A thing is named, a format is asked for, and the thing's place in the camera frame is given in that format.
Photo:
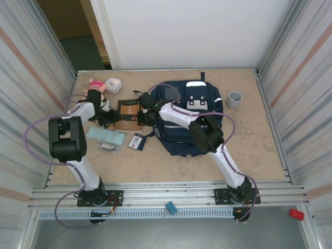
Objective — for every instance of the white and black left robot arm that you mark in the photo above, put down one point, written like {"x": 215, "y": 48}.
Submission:
{"x": 67, "y": 140}

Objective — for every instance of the aluminium frame rails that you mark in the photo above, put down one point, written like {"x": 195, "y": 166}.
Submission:
{"x": 168, "y": 193}

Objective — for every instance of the white door frame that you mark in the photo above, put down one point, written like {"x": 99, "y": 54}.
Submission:
{"x": 109, "y": 39}

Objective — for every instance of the small white rounded case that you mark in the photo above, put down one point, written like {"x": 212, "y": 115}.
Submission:
{"x": 114, "y": 84}

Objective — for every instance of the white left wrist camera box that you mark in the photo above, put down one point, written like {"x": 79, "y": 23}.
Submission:
{"x": 105, "y": 105}

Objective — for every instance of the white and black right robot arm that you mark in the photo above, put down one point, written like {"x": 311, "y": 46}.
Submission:
{"x": 207, "y": 135}

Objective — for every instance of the blue binder clip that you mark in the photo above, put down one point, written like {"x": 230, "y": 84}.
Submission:
{"x": 170, "y": 206}

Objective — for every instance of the black ID card holder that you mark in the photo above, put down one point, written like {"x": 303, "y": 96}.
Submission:
{"x": 135, "y": 141}

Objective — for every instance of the light blue pencil case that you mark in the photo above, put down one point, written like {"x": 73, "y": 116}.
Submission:
{"x": 103, "y": 135}

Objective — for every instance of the grey cup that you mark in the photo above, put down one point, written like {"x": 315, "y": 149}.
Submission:
{"x": 234, "y": 99}

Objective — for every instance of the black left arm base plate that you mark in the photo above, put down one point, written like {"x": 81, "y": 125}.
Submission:
{"x": 116, "y": 197}

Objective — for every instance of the pink plush doll head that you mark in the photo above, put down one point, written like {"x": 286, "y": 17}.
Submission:
{"x": 96, "y": 85}

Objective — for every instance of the navy blue backpack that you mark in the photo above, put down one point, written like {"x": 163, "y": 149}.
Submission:
{"x": 176, "y": 137}

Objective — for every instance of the brown book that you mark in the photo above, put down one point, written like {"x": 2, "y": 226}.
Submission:
{"x": 127, "y": 109}

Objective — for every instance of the red plastic block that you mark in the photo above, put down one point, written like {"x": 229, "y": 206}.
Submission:
{"x": 296, "y": 214}

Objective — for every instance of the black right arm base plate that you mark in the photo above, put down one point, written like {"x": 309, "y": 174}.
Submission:
{"x": 221, "y": 195}

